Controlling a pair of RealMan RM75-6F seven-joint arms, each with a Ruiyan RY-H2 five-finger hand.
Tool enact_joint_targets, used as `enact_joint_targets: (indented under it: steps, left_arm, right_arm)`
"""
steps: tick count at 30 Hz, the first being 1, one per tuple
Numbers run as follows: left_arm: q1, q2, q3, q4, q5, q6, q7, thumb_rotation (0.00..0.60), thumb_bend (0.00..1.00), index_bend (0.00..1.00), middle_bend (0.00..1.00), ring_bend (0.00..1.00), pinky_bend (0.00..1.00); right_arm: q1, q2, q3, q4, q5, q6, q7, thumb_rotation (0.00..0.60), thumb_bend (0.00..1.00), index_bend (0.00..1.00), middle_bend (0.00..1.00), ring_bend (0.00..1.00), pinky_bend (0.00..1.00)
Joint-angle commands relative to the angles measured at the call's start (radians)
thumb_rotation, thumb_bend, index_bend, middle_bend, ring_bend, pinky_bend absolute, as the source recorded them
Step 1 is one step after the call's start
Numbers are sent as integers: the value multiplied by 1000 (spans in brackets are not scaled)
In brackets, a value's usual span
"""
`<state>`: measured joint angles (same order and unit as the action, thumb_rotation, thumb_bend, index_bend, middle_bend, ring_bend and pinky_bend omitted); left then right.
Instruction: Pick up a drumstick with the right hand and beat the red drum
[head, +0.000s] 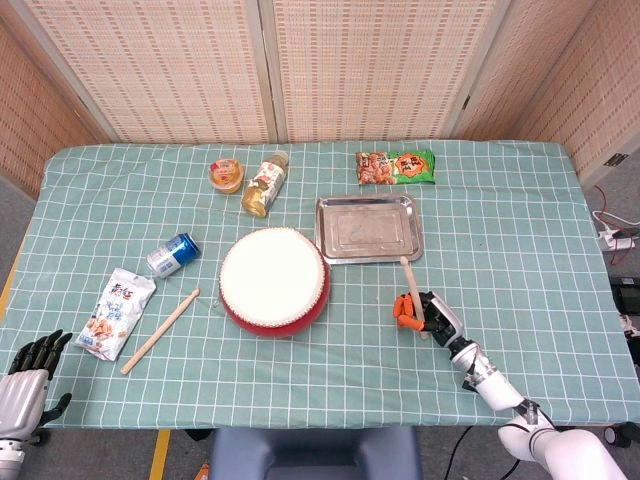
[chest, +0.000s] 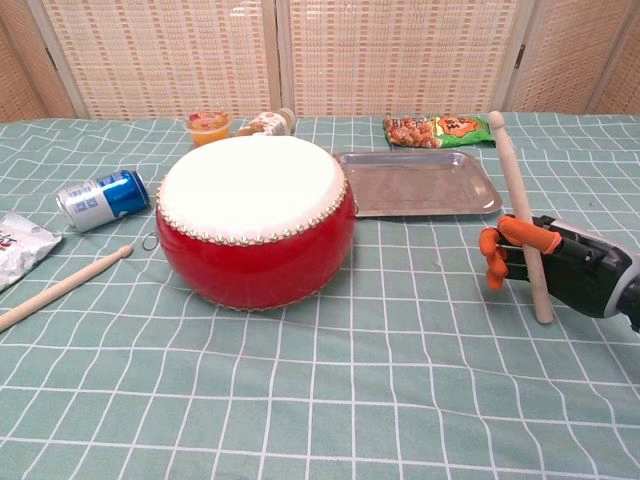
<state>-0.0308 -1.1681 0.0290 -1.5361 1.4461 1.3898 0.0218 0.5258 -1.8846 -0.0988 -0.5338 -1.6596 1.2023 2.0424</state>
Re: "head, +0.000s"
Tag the wooden drumstick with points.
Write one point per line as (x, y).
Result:
(160, 332)
(411, 280)

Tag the green orange snack bag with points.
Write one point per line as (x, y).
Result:
(395, 167)

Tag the orange fruit jelly cup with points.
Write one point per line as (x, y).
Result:
(227, 175)

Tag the red drum white skin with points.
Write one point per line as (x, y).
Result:
(272, 275)

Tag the silver metal tray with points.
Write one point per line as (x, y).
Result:
(370, 230)

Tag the yellow tea bottle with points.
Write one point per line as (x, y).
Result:
(265, 185)

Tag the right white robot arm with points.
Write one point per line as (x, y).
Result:
(505, 390)

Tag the white snack bag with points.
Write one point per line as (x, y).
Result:
(115, 315)

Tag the white power strip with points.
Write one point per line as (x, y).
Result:
(612, 239)

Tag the black equipment box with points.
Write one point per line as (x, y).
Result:
(627, 295)

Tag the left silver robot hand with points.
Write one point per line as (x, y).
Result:
(25, 390)

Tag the green checked tablecloth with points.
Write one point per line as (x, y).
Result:
(500, 300)

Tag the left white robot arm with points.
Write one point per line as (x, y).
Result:
(9, 457)

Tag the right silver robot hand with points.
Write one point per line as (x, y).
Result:
(445, 320)

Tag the blue white drink can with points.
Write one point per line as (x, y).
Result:
(175, 254)

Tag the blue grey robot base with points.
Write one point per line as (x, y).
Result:
(315, 452)

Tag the bamboo folding screen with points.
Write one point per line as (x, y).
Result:
(175, 70)

